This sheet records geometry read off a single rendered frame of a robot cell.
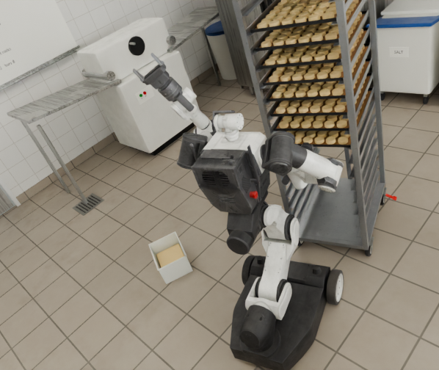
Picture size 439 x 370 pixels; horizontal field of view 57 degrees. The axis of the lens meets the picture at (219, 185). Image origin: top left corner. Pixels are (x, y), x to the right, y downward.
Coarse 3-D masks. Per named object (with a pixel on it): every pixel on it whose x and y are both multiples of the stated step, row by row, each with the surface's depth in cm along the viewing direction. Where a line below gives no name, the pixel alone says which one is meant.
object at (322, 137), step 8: (368, 96) 238; (360, 112) 227; (296, 136) 225; (304, 136) 224; (312, 136) 220; (320, 136) 217; (328, 136) 218; (336, 136) 214; (344, 136) 211; (320, 144) 214; (328, 144) 211; (336, 144) 210; (344, 144) 208
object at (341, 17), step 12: (336, 0) 162; (336, 12) 165; (348, 48) 173; (348, 60) 175; (348, 72) 178; (348, 84) 182; (348, 96) 186; (348, 108) 189; (360, 168) 210; (360, 180) 213; (360, 192) 218; (360, 204) 223; (360, 216) 229; (360, 228) 235
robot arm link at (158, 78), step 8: (152, 72) 178; (160, 72) 175; (144, 80) 178; (152, 80) 177; (160, 80) 177; (168, 80) 180; (160, 88) 181; (168, 88) 178; (176, 88) 180; (168, 96) 181
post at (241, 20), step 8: (232, 0) 180; (240, 0) 181; (240, 8) 182; (240, 16) 184; (240, 24) 186; (240, 32) 189; (248, 40) 191; (248, 48) 192; (248, 56) 195; (248, 64) 198; (256, 80) 201; (256, 88) 204; (256, 96) 208; (264, 112) 212; (264, 120) 215; (264, 128) 219; (280, 176) 236; (280, 184) 240; (280, 192) 245; (288, 200) 249; (288, 208) 251
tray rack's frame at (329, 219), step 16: (368, 0) 213; (384, 160) 273; (384, 176) 278; (320, 192) 292; (336, 192) 288; (352, 192) 283; (384, 192) 278; (320, 208) 279; (336, 208) 275; (352, 208) 271; (304, 224) 272; (320, 224) 268; (336, 224) 264; (352, 224) 260; (368, 224) 256; (304, 240) 263; (320, 240) 257; (336, 240) 253; (352, 240) 249
